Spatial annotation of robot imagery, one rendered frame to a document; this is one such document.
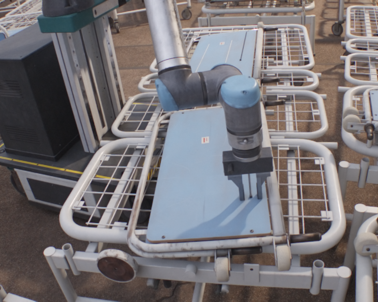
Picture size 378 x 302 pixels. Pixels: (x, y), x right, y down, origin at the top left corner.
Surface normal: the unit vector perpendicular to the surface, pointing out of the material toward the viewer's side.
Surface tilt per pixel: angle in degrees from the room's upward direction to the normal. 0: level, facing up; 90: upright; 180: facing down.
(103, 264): 90
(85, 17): 90
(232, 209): 3
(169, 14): 56
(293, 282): 90
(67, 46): 90
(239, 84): 5
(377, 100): 7
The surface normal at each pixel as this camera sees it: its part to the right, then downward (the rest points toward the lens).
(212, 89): 0.15, 0.21
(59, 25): -0.37, 0.55
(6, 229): -0.11, -0.83
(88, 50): 0.92, 0.12
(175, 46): 0.37, -0.11
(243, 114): -0.04, 0.56
